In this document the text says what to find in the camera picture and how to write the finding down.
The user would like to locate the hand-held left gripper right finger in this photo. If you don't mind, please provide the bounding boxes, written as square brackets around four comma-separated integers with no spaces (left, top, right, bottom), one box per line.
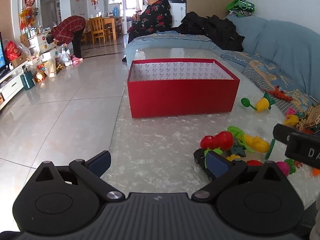
[191,151,288,203]

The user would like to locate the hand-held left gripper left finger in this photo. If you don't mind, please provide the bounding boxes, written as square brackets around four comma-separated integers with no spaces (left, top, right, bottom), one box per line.
[32,151,125,202]

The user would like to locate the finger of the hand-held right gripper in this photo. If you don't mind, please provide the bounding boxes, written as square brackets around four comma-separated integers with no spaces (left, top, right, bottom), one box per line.
[273,124,320,144]

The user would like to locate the red cherry toy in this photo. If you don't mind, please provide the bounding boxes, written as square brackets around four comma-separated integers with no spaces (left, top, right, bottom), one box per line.
[200,131,235,155]

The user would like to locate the red cardboard box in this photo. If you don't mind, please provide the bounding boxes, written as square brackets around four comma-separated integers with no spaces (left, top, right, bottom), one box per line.
[127,59,240,119]

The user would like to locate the yellow curved toy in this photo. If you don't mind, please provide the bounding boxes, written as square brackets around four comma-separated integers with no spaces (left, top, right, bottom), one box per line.
[284,114,299,127]

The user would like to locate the black toy car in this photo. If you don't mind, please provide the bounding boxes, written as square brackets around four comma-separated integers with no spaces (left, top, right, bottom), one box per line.
[194,149,218,182]

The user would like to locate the pink radish toy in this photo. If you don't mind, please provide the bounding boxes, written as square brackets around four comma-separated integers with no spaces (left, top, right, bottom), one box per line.
[276,159,297,177]

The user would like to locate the yellow toy with green leaves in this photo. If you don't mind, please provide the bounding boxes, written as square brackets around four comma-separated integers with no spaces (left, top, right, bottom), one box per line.
[227,126,270,153]

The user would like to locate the green ball yellow body toy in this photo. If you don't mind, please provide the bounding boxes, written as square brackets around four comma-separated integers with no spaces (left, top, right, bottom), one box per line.
[241,91,276,112]

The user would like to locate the wooden model house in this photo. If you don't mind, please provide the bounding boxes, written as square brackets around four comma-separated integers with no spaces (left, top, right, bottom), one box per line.
[297,104,320,133]

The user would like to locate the orange lobster toy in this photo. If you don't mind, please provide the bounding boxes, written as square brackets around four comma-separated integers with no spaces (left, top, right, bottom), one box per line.
[270,86,293,102]

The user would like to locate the blue printed blanket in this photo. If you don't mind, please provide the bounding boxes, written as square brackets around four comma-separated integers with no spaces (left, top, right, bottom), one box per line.
[221,51,313,113]

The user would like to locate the sofa with blue cover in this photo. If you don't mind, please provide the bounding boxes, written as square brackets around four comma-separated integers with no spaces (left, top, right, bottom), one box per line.
[124,13,320,130]

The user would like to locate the red and gold packages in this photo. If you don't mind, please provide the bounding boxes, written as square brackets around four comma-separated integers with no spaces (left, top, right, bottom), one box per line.
[34,65,48,83]

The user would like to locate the yellowish plastic bag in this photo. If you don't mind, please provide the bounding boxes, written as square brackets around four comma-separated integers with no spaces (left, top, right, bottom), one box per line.
[45,56,58,78]

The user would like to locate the white plastic bag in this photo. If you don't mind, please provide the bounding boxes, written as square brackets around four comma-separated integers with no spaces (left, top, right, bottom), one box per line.
[58,50,72,64]

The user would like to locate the white television cabinet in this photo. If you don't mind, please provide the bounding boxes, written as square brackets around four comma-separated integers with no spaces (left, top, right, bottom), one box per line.
[0,59,30,110]

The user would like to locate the pile of black jackets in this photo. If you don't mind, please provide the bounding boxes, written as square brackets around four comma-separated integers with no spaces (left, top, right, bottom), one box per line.
[177,11,245,53]

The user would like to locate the green bag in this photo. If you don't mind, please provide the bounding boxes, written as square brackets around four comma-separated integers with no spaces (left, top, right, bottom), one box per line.
[226,0,255,17]

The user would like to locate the white drawer cabinet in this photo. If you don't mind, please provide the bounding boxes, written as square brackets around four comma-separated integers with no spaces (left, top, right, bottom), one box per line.
[26,31,63,63]

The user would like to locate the wooden chair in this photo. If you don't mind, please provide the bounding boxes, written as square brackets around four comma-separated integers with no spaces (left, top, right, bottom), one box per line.
[89,17,105,44]

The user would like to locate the red gift bag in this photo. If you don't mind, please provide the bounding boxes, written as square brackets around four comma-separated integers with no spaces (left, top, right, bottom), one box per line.
[4,41,23,61]

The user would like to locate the wooden dining table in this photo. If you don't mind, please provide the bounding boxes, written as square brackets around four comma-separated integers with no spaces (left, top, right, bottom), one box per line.
[102,16,124,42]

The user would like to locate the television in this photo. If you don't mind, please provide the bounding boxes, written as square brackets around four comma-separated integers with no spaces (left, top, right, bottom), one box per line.
[0,31,7,74]

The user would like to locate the large brown cardboard box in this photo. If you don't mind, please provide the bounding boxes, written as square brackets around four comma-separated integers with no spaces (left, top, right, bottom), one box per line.
[186,0,235,20]

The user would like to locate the white refrigerator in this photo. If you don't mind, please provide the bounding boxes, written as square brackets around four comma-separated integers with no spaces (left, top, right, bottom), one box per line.
[168,0,187,28]

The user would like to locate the golden wheat decoration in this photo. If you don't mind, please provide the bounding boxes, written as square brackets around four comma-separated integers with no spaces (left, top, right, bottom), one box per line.
[19,7,39,29]

